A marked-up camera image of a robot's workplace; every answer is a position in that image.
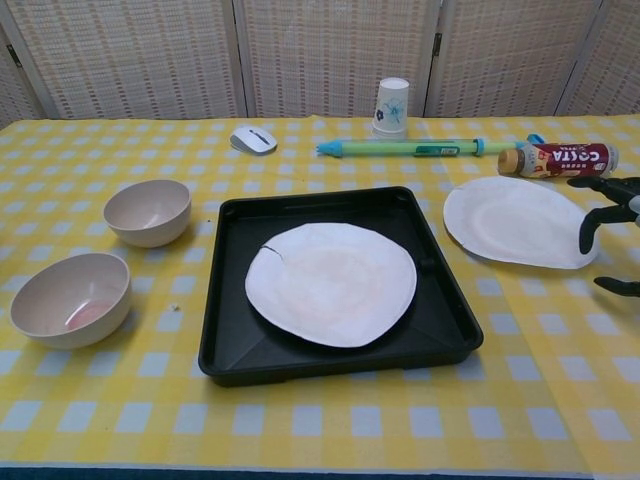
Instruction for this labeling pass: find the beige bowl with pink stain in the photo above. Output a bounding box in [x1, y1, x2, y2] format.
[9, 252, 134, 350]

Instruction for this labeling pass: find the white computer mouse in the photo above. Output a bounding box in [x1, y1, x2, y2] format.
[229, 126, 279, 156]

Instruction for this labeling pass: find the green blue hand pump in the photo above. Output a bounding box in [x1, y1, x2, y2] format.
[315, 132, 546, 160]

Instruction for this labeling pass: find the woven folding screen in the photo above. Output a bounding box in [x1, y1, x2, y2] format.
[0, 0, 640, 130]

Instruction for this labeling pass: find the black square plastic tray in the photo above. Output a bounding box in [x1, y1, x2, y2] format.
[197, 186, 485, 389]

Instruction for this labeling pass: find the Costa coffee bottle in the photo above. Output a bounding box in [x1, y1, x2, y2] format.
[497, 142, 620, 179]

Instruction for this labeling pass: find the white paper cup blue flower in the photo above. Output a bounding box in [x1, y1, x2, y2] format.
[370, 77, 410, 140]

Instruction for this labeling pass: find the yellow white checkered tablecloth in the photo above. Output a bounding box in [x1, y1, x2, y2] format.
[0, 113, 640, 476]

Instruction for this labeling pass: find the white paper plate cracked rim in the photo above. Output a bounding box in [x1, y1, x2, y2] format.
[244, 223, 419, 348]

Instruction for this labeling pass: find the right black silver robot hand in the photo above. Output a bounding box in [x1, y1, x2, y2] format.
[567, 175, 640, 300]

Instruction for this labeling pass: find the white paper plate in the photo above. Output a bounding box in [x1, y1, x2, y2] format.
[443, 175, 600, 270]

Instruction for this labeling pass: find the plain beige bowl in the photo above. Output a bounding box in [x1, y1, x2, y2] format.
[103, 179, 193, 249]

